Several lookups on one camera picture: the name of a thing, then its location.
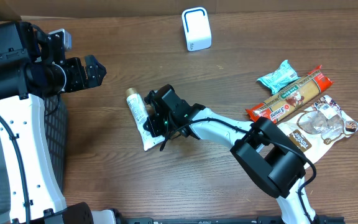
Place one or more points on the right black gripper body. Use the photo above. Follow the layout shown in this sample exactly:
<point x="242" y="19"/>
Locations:
<point x="164" y="124"/>

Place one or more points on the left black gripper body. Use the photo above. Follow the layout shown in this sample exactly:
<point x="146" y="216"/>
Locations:
<point x="74" y="75"/>

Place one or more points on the white shampoo tube gold cap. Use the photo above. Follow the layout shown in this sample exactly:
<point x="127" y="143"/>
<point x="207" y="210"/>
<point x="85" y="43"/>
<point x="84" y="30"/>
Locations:
<point x="140" y="115"/>

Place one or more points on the orange spaghetti pasta package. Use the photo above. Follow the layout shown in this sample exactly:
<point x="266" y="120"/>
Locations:
<point x="292" y="97"/>

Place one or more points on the teal snack wrapper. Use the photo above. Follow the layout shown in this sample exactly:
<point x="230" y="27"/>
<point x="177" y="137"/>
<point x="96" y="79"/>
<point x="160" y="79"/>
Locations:
<point x="280" y="78"/>

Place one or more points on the beige brown snack pouch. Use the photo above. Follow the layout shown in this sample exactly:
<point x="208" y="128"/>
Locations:
<point x="317" y="128"/>

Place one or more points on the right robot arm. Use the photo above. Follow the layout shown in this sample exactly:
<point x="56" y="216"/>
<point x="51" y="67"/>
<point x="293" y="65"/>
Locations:
<point x="271" y="160"/>

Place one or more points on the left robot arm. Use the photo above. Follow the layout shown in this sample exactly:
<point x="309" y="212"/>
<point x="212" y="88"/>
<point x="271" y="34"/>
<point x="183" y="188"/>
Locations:
<point x="33" y="67"/>

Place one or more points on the white barcode scanner stand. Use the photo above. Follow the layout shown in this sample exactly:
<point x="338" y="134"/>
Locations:
<point x="196" y="28"/>

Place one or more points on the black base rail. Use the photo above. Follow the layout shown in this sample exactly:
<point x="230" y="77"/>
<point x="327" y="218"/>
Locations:
<point x="258" y="220"/>

